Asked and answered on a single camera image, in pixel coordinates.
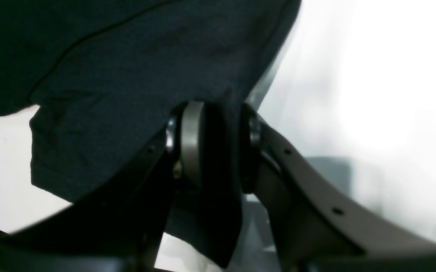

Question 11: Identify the right gripper dark wrist-view right finger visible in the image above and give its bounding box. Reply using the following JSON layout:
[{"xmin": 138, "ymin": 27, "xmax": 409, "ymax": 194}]
[{"xmin": 240, "ymin": 104, "xmax": 436, "ymax": 272}]

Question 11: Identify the right gripper dark wrist-view left finger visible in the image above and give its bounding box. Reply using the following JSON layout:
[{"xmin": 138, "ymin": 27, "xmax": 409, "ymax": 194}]
[{"xmin": 0, "ymin": 100, "xmax": 205, "ymax": 272}]

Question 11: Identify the black T-shirt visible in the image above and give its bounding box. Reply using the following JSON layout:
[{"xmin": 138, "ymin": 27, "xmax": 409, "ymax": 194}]
[{"xmin": 0, "ymin": 0, "xmax": 301, "ymax": 267}]

